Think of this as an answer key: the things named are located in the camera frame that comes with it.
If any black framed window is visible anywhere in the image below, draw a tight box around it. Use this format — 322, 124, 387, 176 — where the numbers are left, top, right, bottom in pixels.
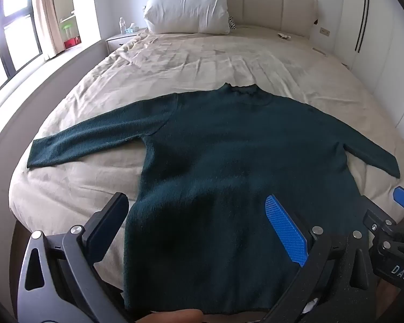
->
0, 0, 44, 106

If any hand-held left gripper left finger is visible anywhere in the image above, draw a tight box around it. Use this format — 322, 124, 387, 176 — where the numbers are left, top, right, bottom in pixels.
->
15, 192, 135, 323

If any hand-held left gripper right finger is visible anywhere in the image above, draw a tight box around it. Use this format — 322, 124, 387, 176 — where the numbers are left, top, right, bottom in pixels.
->
265, 194, 378, 323

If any white wall shelf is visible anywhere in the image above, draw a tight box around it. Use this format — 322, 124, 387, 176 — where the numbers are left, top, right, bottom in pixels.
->
52, 0, 83, 52

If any white pillow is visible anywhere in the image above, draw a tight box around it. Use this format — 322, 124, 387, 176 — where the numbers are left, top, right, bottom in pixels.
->
144, 0, 231, 35

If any dark green sweater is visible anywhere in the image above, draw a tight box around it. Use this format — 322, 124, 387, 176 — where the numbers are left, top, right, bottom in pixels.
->
27, 82, 400, 315

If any black wardrobe handle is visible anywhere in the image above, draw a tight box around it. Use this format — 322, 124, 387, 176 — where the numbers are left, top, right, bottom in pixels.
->
358, 0, 371, 53
355, 0, 367, 50

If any beige padded headboard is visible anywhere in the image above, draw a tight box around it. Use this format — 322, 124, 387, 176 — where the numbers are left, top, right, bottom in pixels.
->
152, 0, 319, 39

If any beige bed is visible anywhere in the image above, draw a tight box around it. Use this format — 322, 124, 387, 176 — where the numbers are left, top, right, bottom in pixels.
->
8, 27, 404, 313

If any white wardrobe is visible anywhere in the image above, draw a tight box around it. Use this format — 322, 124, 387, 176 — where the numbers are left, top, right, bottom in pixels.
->
340, 0, 404, 137

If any white nightstand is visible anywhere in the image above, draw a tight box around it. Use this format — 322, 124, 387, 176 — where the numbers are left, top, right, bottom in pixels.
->
106, 27, 149, 54

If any beige curtain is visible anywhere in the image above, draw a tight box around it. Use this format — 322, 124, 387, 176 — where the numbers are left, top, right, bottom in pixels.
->
32, 0, 66, 60

